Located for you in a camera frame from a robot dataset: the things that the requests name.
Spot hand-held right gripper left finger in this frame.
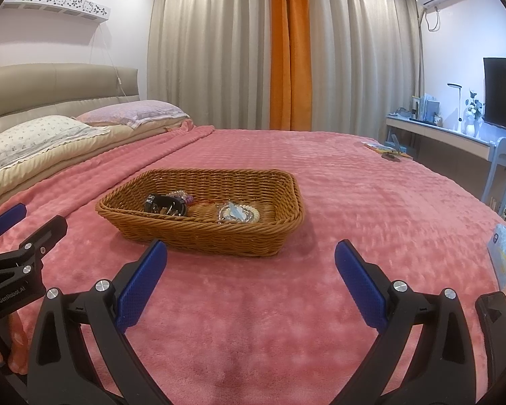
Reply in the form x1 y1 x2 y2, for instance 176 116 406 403
25 239 168 405

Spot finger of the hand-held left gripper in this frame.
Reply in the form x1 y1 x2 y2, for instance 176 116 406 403
0 203 28 254
19 215 68 262

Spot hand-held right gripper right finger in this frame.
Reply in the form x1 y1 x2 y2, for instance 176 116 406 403
332 239 490 405

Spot brown wicker basket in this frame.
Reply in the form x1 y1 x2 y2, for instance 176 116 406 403
95 168 306 258

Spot white bead bracelet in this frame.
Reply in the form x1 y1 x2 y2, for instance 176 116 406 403
217 201 262 224

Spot person's left hand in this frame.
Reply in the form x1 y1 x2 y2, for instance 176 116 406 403
0 310 28 377

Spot beige folded quilt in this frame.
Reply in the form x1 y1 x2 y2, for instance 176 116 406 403
0 119 195 210

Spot pink plush blanket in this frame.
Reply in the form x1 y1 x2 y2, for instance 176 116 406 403
0 124 506 405

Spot black hair clip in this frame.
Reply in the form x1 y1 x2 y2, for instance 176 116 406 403
143 193 190 218

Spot white floral pillow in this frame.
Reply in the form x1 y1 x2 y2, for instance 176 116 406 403
0 115 111 173

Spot beige padded headboard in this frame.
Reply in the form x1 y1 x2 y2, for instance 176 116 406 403
0 63 141 126

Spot colourful book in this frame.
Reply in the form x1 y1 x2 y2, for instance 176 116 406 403
363 140 399 155

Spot blue white tissue box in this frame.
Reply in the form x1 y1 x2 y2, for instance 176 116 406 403
487 223 506 292

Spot lilac pillow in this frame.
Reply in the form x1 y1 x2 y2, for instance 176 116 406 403
75 100 190 130

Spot white desk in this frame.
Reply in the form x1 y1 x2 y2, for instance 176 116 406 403
385 112 505 163

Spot books on desk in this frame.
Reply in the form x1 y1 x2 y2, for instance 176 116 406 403
411 92 443 126

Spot light blue chair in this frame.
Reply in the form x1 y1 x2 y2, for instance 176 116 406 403
481 137 506 206

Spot white desk lamp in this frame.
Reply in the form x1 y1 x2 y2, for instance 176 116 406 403
447 82 465 133

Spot vase with plant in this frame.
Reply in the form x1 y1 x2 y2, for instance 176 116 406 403
464 89 485 138

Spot orange curtain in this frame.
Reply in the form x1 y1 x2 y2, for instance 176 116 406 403
269 0 313 132

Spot beige curtain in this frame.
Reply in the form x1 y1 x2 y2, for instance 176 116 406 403
145 0 275 132
308 0 424 144

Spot black television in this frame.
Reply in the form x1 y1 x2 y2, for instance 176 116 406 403
483 56 506 136

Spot purple beaded bracelet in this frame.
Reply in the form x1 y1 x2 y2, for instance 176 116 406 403
169 192 195 208

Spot white charging cable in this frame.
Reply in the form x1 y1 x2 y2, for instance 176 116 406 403
102 24 125 94

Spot white cutout wall shelf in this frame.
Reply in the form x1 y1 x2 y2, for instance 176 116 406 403
2 0 111 24

